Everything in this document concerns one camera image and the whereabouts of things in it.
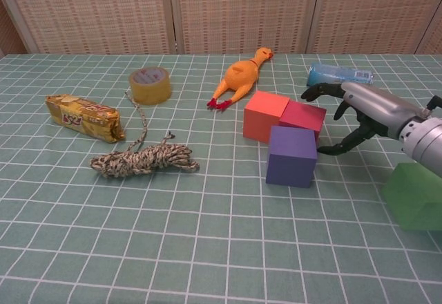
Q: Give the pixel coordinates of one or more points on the woven folding screen panel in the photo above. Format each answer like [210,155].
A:
[241,10]
[93,10]
[373,10]
[435,45]

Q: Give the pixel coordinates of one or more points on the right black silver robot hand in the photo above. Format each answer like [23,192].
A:
[380,107]

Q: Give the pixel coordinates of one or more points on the orange foam cube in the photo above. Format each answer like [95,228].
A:
[262,117]

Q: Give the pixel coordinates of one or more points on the green checkered tablecloth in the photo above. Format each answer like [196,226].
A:
[138,231]

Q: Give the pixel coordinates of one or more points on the blue tissue pack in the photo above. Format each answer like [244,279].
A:
[331,72]

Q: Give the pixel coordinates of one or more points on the green foam cube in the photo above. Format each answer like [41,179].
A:
[407,200]

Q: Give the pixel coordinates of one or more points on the purple foam cube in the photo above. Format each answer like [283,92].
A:
[290,159]

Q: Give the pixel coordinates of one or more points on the clear packing tape roll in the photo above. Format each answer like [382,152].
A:
[152,93]

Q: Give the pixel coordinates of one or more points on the gold snack packet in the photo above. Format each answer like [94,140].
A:
[86,117]

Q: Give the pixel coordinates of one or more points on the pink foam cube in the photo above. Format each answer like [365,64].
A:
[304,115]

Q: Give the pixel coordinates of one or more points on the yellow rubber chicken toy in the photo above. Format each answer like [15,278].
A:
[240,76]

